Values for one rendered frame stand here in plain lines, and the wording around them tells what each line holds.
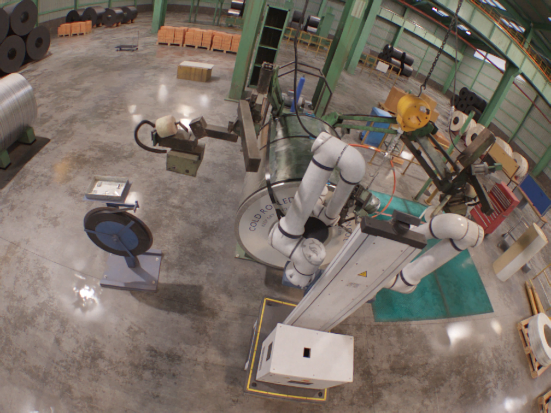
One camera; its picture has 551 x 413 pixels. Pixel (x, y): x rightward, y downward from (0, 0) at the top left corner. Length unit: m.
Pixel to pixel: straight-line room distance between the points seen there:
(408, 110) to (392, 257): 0.81
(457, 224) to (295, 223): 0.82
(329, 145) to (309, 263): 0.65
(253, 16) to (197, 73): 2.54
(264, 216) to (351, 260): 1.06
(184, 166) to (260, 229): 1.03
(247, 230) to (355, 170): 1.33
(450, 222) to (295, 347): 1.16
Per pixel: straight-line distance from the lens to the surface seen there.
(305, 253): 1.39
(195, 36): 12.61
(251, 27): 6.11
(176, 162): 1.47
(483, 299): 5.13
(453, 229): 1.26
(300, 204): 1.29
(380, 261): 1.26
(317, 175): 1.21
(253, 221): 2.15
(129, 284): 2.71
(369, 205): 1.88
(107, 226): 2.23
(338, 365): 1.79
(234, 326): 2.54
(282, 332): 1.71
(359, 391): 2.83
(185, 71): 7.75
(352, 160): 1.15
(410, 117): 1.55
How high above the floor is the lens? 2.41
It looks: 42 degrees down
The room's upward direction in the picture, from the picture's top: 20 degrees clockwise
